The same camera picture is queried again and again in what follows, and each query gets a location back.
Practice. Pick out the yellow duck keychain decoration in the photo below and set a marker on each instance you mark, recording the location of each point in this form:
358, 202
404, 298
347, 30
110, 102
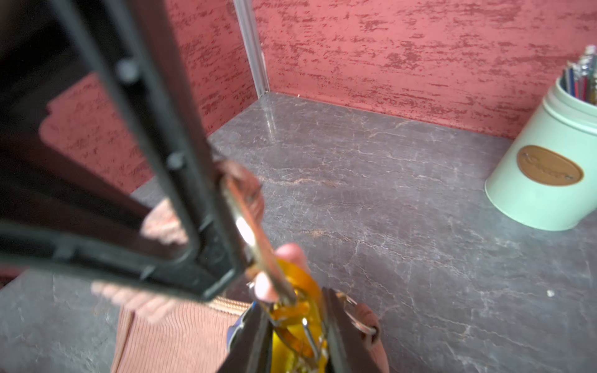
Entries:
300, 348

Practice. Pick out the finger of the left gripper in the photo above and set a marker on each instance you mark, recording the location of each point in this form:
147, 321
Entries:
106, 169

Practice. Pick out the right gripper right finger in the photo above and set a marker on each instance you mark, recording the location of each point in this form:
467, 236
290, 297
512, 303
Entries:
346, 350

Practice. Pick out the mint green pencil cup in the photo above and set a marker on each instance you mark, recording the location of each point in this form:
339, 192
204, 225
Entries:
547, 178

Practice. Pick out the left corner aluminium post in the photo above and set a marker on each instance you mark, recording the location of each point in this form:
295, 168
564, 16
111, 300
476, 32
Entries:
252, 44

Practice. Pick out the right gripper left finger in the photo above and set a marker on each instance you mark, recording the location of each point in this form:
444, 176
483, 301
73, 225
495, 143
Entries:
251, 348

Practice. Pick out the pink suede shoulder bag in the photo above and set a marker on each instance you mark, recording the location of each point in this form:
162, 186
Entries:
157, 333

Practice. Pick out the bundle of coloured pencils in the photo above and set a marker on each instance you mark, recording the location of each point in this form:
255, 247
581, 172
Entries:
579, 78

